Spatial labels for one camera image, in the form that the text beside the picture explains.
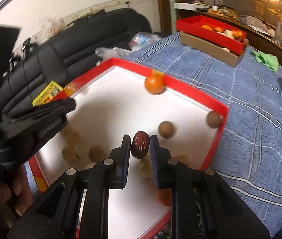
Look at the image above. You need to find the white flat box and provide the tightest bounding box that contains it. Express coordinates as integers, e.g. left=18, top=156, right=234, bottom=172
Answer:
left=173, top=2, right=210, bottom=11

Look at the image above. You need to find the small black device with cable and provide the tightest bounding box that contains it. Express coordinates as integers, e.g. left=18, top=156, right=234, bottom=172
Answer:
left=21, top=38, right=35, bottom=60

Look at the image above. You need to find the crinkled clear plastic wrap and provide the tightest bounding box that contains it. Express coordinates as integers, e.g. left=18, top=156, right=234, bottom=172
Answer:
left=45, top=16, right=65, bottom=34

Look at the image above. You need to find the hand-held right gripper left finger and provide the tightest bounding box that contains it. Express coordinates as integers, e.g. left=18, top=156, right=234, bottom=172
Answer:
left=7, top=134, right=131, bottom=239

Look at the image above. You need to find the red box white interior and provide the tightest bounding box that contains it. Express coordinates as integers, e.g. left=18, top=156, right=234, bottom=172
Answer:
left=27, top=57, right=230, bottom=239

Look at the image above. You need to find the brown longan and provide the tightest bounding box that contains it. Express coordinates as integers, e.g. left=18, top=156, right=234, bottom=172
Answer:
left=206, top=111, right=224, bottom=128
left=158, top=121, right=175, bottom=139

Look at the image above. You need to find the plastic bag blue print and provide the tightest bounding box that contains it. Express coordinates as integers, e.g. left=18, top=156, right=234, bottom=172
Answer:
left=128, top=31, right=162, bottom=51

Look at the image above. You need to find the clear plastic bag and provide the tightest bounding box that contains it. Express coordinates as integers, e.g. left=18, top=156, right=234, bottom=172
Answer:
left=95, top=47, right=131, bottom=60

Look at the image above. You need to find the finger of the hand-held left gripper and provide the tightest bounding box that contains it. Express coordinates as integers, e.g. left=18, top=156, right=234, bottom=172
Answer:
left=5, top=109, right=74, bottom=130
left=31, top=98, right=77, bottom=112

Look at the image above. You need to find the brown cardboard box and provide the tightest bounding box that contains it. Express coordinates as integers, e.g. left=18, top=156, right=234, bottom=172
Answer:
left=180, top=32, right=249, bottom=68

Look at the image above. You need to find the yellow printed packet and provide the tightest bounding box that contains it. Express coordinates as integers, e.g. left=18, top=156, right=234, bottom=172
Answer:
left=32, top=80, right=64, bottom=106

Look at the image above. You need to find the dark red date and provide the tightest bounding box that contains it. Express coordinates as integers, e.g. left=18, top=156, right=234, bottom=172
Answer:
left=130, top=131, right=150, bottom=159

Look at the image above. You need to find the wooden glass cabinet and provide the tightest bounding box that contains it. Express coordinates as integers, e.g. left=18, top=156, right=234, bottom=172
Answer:
left=154, top=0, right=282, bottom=63

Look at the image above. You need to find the green cloth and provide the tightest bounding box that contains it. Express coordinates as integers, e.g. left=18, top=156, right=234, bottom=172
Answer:
left=251, top=51, right=279, bottom=72

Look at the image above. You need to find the crumpled grey plastic bag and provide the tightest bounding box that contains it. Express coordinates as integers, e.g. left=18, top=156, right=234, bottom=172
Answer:
left=239, top=15, right=275, bottom=34

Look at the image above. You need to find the black leather sofa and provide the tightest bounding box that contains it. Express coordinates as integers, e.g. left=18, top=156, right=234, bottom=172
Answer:
left=0, top=7, right=152, bottom=110

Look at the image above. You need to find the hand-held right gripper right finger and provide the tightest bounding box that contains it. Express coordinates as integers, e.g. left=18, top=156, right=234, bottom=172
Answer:
left=150, top=134, right=271, bottom=239

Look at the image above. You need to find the glass pitcher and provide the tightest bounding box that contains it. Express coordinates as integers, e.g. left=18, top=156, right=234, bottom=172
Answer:
left=274, top=22, right=282, bottom=46

